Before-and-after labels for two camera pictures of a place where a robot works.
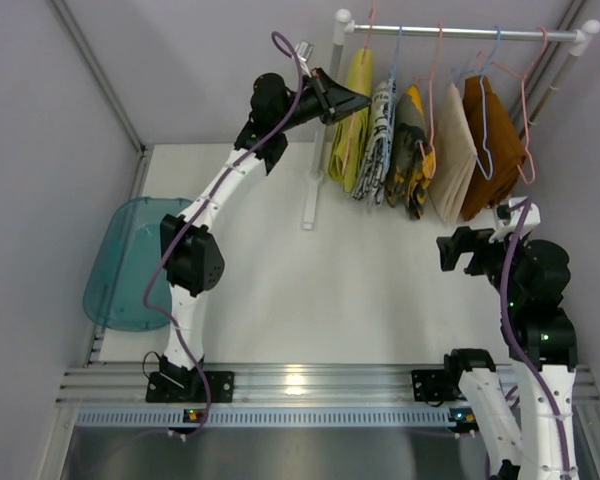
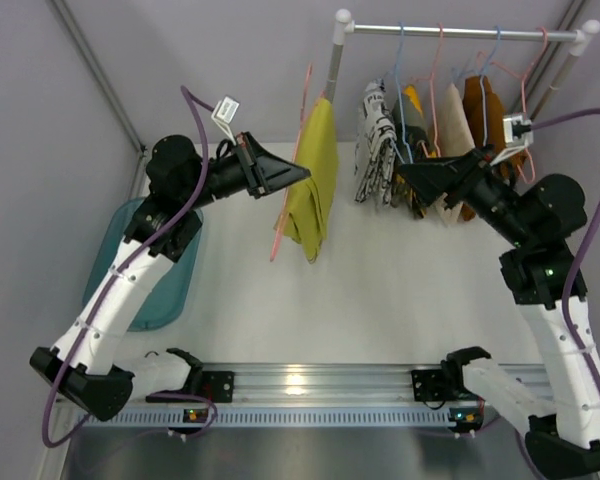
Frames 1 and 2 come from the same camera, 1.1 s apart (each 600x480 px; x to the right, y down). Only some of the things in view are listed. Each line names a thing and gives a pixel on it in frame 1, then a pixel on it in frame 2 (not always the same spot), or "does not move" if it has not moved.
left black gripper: (323, 95) to (253, 166)
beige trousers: (455, 158) does not move
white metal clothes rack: (343, 26) does not move
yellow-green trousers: (349, 150) to (308, 216)
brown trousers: (499, 149) does not move
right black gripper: (473, 251) to (467, 175)
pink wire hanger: (355, 122) to (304, 114)
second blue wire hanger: (484, 106) does not move
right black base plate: (431, 385) does not move
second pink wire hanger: (425, 147) does not move
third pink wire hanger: (522, 77) does not move
